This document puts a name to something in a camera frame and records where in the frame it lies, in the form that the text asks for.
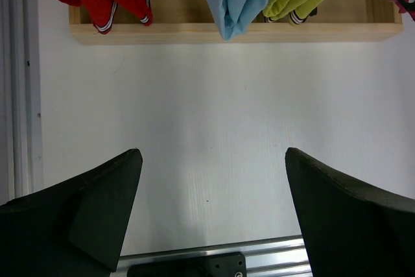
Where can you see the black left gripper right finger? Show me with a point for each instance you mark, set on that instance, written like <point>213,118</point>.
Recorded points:
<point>349,227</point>

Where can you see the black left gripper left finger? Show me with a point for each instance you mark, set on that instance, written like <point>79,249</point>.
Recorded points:
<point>74,228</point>

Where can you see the pink camouflage trousers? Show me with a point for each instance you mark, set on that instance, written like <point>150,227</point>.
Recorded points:
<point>405,7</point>

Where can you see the wooden clothes rack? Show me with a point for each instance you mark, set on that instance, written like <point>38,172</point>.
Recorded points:
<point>176,21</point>

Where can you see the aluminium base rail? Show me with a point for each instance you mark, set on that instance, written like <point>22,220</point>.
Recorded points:
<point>284,256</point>

